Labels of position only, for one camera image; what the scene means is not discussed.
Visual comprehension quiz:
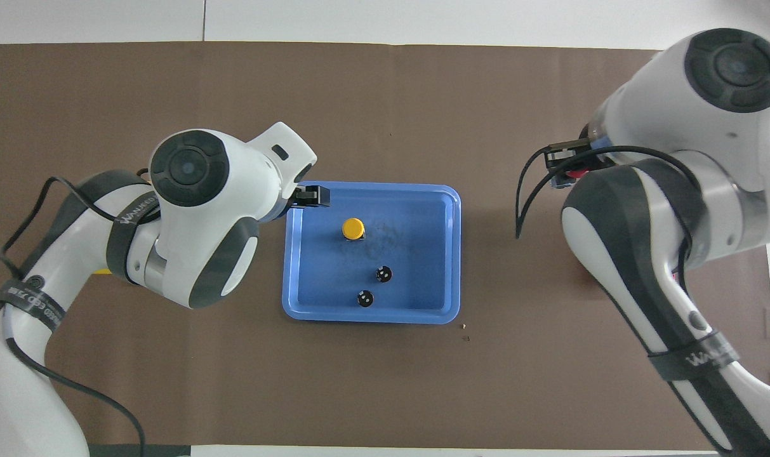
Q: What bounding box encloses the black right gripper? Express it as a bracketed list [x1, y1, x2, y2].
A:
[545, 141, 598, 171]

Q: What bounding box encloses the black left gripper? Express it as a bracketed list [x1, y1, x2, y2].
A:
[289, 183, 332, 210]

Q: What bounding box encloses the red push button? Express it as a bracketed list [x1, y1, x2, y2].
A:
[552, 165, 592, 190]

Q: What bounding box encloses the brown table mat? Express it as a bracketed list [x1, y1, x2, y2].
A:
[0, 42, 770, 453]

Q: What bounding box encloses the blue plastic tray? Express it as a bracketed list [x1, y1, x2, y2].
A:
[282, 182, 462, 325]

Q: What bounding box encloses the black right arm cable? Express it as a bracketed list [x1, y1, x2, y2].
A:
[515, 145, 696, 283]

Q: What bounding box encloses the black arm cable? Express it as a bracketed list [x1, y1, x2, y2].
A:
[0, 176, 148, 457]
[515, 145, 696, 283]

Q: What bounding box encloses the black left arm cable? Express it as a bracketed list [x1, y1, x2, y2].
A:
[0, 176, 148, 457]

